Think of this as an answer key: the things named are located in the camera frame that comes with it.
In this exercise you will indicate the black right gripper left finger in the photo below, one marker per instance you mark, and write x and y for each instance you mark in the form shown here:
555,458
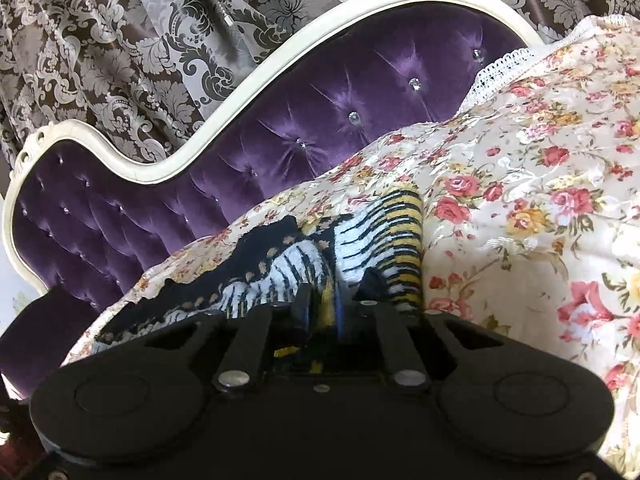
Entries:
265,329

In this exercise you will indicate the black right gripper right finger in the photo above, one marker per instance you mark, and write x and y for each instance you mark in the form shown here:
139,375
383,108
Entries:
403,366

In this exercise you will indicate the black yellow white knit sweater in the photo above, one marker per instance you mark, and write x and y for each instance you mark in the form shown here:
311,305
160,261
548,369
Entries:
370,254

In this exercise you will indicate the floral bed cover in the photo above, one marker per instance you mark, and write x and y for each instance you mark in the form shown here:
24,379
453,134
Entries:
529,214

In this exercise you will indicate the purple tufted velvet sofa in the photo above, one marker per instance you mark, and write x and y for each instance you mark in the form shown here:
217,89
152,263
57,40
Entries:
82,222

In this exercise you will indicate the brown silver damask curtain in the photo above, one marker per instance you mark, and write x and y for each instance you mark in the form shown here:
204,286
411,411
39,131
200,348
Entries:
147,73

